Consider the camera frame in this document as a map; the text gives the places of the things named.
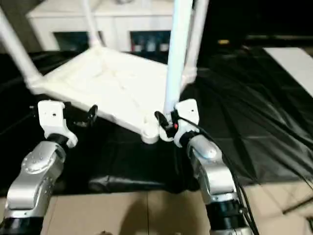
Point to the white cabinet with glass doors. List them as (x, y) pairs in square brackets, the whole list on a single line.
[(73, 19)]

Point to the black tangled bundle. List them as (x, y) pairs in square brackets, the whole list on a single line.
[(121, 1)]

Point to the white flat board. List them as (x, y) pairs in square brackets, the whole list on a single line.
[(293, 66)]

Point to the black work mat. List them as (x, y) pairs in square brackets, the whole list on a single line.
[(244, 110)]

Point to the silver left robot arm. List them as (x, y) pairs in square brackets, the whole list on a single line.
[(31, 176)]

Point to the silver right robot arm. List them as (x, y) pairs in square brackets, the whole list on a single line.
[(215, 176)]

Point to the white plastic table top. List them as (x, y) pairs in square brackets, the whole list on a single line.
[(97, 80)]

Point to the small yellow label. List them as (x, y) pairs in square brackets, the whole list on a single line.
[(223, 41)]

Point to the grey curtain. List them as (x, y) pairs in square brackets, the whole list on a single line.
[(22, 29)]

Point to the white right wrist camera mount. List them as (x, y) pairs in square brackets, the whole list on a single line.
[(188, 110)]

